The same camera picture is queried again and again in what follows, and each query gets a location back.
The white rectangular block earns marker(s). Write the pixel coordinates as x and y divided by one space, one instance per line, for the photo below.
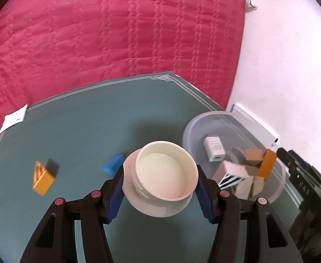
214 146

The pink striped block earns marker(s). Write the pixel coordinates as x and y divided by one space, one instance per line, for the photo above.
230 169

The small cream block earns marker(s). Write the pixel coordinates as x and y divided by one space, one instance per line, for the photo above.
244 189

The small orange triangular block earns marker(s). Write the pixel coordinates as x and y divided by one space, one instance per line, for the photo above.
44 182

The blue block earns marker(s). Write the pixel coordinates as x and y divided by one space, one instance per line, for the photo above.
114 164

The large orange striped block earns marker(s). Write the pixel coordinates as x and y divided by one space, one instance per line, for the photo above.
268 164

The rectangular wooden block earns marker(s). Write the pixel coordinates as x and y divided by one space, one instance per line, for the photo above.
255 156

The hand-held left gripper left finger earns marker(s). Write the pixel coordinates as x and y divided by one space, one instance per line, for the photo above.
115 194

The red quilted blanket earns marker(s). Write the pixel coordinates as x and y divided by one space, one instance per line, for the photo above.
94 33

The clear plastic bowl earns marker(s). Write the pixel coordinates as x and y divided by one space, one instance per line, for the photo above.
196 131

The green table mat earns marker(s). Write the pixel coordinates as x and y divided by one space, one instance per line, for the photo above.
81 128

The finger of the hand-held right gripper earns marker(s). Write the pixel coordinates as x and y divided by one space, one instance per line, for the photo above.
290 164

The white paper tag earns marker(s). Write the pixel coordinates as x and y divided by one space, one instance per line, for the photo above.
14 117

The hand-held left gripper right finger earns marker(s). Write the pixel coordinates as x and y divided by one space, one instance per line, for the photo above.
205 197

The white round plastic container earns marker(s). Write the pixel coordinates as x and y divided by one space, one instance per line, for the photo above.
160 169

